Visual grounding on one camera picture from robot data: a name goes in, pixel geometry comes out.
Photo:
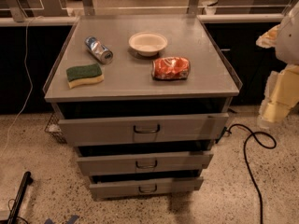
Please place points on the green yellow sponge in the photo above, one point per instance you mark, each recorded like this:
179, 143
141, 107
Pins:
84, 75

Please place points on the blue silver soda can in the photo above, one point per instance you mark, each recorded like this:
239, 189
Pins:
98, 50

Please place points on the grey top drawer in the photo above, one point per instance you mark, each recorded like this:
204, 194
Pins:
149, 129

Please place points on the grey middle drawer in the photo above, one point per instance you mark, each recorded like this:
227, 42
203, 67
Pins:
144, 163

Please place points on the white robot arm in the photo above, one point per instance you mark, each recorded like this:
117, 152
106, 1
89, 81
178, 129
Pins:
287, 47

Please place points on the wire mesh basket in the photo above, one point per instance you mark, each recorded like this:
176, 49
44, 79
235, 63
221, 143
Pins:
53, 129

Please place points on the crushed orange soda can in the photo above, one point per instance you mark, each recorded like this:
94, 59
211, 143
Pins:
170, 68

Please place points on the white paper bowl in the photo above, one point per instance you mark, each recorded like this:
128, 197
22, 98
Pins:
147, 44

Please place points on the grey metal drawer cabinet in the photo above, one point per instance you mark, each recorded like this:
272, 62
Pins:
128, 89

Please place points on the grey bottom drawer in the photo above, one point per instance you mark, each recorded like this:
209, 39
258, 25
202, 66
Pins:
154, 186

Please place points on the black bar on floor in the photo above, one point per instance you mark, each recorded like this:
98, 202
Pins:
16, 205

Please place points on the grey drawer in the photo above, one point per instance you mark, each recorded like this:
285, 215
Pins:
154, 186
144, 163
149, 129

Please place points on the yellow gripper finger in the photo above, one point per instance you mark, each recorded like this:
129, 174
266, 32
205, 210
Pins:
281, 95
268, 39

